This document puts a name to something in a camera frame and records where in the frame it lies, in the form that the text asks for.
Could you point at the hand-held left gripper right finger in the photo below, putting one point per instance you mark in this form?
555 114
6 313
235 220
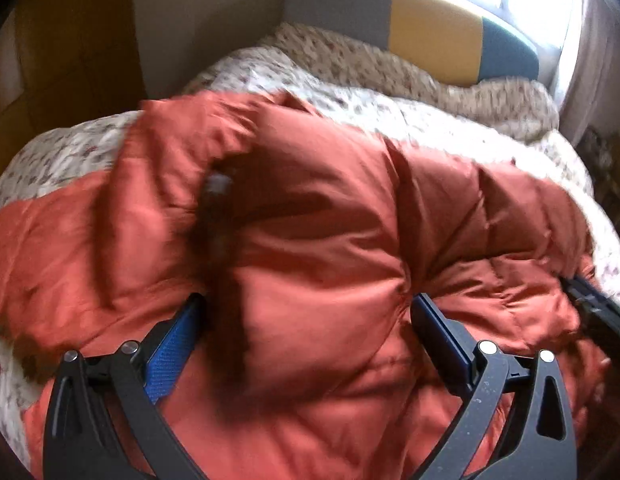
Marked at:
456 347

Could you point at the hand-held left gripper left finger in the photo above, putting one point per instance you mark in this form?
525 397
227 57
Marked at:
172 347

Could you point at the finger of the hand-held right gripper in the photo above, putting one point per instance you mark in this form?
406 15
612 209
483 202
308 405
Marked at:
592 297

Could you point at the orange puffer jacket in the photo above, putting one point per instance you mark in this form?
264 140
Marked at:
315 240

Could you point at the cluttered wooden shelf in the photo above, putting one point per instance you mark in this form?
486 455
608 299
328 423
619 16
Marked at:
602 170

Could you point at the plain beige curtain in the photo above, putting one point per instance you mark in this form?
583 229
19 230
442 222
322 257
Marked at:
597 70

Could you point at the floral quilt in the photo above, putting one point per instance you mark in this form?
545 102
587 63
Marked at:
320 87

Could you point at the wooden wardrobe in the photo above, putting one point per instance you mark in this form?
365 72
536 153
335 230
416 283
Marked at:
64 60

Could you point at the grey yellow teal headboard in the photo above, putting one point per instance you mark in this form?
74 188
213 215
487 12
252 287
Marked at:
435 25

